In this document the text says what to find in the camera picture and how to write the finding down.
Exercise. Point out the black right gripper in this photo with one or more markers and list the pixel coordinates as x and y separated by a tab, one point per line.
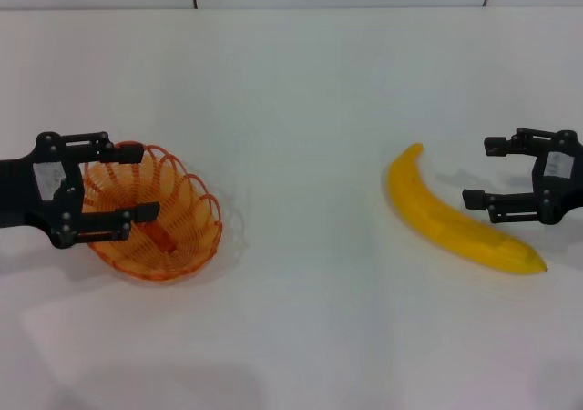
558	187

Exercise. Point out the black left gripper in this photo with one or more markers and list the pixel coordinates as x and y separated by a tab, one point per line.
18	191

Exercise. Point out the yellow banana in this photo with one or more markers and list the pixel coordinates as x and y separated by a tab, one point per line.
437	214

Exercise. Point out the orange plastic woven basket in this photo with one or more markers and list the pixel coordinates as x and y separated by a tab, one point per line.
182	228

